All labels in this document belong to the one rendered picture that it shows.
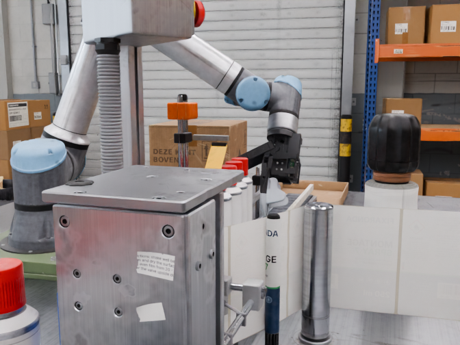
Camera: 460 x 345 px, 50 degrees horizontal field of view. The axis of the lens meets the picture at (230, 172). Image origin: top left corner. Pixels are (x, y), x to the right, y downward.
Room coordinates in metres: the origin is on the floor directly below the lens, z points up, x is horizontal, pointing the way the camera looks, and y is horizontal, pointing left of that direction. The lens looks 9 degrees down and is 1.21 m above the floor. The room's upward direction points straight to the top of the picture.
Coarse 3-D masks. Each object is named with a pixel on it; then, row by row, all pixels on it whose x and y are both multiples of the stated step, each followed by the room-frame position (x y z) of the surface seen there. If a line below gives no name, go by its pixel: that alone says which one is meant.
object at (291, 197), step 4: (288, 196) 1.56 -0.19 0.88; (292, 196) 1.56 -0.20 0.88; (296, 196) 1.56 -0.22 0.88; (308, 196) 1.56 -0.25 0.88; (288, 200) 1.50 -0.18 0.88; (292, 200) 1.50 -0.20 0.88; (308, 200) 1.50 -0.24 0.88; (288, 204) 1.45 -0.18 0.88; (304, 204) 1.45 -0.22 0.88; (272, 208) 1.39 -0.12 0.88; (276, 208) 1.40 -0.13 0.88; (280, 208) 1.39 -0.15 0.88; (284, 208) 1.39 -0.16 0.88; (268, 212) 1.34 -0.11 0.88; (272, 212) 1.34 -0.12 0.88; (276, 212) 1.34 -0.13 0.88; (280, 212) 1.34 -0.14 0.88
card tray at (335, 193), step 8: (280, 184) 1.89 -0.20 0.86; (296, 184) 1.93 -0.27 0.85; (304, 184) 1.92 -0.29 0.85; (320, 184) 1.90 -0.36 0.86; (328, 184) 1.89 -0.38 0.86; (336, 184) 1.88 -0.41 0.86; (344, 184) 1.87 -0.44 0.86; (288, 192) 1.85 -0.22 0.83; (296, 192) 1.85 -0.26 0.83; (312, 192) 1.85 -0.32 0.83; (320, 192) 1.85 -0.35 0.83; (328, 192) 1.85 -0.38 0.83; (336, 192) 1.85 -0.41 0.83; (344, 192) 1.71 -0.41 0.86; (320, 200) 1.71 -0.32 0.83; (328, 200) 1.71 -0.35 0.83; (336, 200) 1.71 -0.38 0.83; (344, 200) 1.72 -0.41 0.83
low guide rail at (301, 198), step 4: (312, 184) 1.58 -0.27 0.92; (308, 188) 1.51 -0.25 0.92; (312, 188) 1.57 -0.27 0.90; (304, 192) 1.45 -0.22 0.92; (308, 192) 1.49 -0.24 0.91; (300, 196) 1.39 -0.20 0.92; (304, 196) 1.42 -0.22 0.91; (296, 200) 1.35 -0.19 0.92; (300, 200) 1.35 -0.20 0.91; (304, 200) 1.42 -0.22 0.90; (292, 204) 1.29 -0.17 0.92; (296, 204) 1.30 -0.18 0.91; (300, 204) 1.35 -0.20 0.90; (288, 208) 1.25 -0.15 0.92; (292, 208) 1.25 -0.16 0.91
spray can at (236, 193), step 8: (224, 168) 0.84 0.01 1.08; (232, 168) 0.84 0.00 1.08; (232, 192) 0.83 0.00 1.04; (240, 192) 0.84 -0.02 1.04; (232, 200) 0.83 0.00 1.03; (240, 200) 0.85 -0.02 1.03; (232, 208) 0.83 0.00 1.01; (240, 208) 0.85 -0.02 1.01; (232, 216) 0.83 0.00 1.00; (240, 216) 0.85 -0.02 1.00; (232, 224) 0.83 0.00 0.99
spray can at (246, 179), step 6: (246, 162) 0.95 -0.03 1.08; (246, 168) 0.95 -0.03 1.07; (246, 174) 0.95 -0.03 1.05; (246, 180) 0.94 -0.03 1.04; (252, 180) 0.96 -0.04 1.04; (252, 186) 0.95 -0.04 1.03; (252, 192) 0.95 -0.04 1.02; (252, 198) 0.95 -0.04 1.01; (252, 204) 0.95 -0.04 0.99; (252, 210) 0.95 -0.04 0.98; (252, 216) 0.95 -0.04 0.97
